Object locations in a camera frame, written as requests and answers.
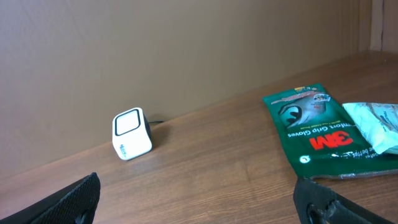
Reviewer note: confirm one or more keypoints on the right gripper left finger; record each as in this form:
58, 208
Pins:
74, 204

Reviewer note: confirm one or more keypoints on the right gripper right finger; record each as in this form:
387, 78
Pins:
317, 204

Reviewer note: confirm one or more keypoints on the green glove package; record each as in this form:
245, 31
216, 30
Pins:
319, 137

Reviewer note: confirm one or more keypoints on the teal wet wipes pack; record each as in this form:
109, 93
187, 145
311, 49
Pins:
377, 123

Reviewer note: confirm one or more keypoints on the white barcode scanner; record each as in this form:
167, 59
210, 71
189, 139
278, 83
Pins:
131, 134

